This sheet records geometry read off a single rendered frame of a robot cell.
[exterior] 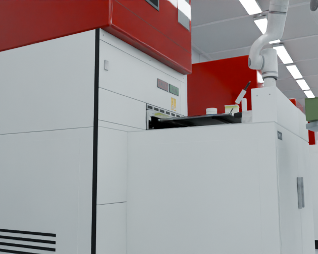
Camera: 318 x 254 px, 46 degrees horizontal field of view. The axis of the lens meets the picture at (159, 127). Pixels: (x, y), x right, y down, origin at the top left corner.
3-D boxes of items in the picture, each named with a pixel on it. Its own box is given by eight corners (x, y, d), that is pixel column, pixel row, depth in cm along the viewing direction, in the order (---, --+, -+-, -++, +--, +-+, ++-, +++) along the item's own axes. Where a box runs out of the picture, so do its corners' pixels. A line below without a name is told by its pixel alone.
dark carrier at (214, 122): (160, 120, 181) (160, 119, 181) (189, 128, 211) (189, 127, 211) (228, 115, 165) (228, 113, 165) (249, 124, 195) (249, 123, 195)
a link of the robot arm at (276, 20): (259, 10, 186) (250, 70, 197) (289, 12, 188) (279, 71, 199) (253, 9, 195) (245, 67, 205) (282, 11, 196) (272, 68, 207)
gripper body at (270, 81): (265, 80, 206) (265, 100, 205) (260, 75, 197) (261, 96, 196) (278, 78, 203) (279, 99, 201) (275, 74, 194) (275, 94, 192)
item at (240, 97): (234, 114, 205) (234, 90, 207) (236, 115, 208) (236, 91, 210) (246, 113, 202) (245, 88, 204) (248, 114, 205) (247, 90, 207)
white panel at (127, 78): (93, 126, 146) (95, 28, 151) (181, 142, 217) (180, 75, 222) (99, 126, 145) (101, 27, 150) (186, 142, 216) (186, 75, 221)
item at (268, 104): (252, 124, 142) (250, 88, 144) (280, 137, 190) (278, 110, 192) (277, 122, 138) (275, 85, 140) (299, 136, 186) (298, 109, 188)
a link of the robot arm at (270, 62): (263, 70, 196) (280, 71, 197) (262, 47, 198) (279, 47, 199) (257, 75, 204) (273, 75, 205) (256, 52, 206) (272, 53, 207)
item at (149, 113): (145, 129, 177) (145, 110, 179) (184, 137, 216) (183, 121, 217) (148, 129, 176) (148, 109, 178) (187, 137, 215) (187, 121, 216)
